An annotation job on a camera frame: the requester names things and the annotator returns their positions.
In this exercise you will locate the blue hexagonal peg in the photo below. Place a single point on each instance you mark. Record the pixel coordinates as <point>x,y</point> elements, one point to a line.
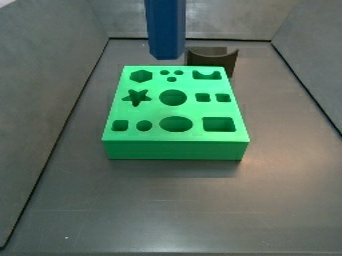
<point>166,28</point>

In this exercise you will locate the green shape sorter block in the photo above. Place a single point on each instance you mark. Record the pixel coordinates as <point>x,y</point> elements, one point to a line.
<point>175,112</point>

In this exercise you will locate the black curved block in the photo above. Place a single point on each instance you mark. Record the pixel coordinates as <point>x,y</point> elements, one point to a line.
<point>213,56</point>

